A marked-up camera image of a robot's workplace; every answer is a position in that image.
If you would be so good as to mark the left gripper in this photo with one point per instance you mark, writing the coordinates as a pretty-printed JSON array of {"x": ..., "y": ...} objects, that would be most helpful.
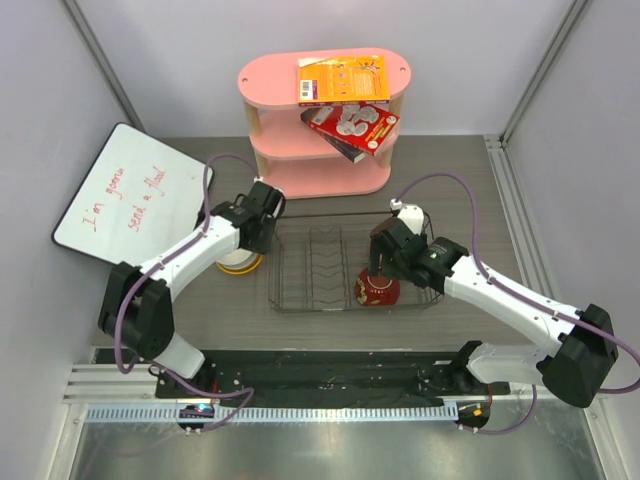
[{"x": 262, "y": 248}]

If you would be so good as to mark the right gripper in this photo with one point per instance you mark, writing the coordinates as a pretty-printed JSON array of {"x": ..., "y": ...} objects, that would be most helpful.
[{"x": 375, "y": 263}]

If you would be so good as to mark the red patterned bowl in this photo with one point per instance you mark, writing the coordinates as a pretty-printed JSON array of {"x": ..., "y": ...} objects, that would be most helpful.
[{"x": 372, "y": 291}]

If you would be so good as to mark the yellow bowl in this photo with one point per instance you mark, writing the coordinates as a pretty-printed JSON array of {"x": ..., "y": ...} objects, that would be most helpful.
[{"x": 252, "y": 265}]

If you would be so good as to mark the black wire dish rack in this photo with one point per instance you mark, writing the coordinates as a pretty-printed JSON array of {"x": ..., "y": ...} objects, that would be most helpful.
[{"x": 315, "y": 260}]

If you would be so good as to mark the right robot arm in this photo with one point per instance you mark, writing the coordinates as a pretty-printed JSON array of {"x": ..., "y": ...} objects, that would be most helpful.
[{"x": 570, "y": 353}]

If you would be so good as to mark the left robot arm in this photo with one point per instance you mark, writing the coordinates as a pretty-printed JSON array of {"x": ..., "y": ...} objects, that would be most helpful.
[{"x": 137, "y": 307}]

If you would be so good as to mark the pink three-tier shelf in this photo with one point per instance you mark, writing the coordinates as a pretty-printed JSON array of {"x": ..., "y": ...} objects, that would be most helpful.
[{"x": 289, "y": 154}]

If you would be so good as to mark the white dry-erase board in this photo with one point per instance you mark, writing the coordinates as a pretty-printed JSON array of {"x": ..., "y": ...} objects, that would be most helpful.
[{"x": 139, "y": 198}]

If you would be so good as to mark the red book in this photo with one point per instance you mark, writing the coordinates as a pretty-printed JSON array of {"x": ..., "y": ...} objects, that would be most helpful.
[{"x": 353, "y": 130}]

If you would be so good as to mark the orange book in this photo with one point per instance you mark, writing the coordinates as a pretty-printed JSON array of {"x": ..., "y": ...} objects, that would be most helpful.
[{"x": 341, "y": 80}]

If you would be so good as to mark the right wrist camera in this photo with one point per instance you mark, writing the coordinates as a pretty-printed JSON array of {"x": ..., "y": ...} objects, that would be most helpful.
[{"x": 412, "y": 215}]

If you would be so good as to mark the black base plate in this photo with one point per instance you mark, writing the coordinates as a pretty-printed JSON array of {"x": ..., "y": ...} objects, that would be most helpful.
[{"x": 342, "y": 379}]

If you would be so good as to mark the white slotted cable duct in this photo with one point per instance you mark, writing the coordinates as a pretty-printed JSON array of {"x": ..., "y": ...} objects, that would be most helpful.
[{"x": 184, "y": 413}]

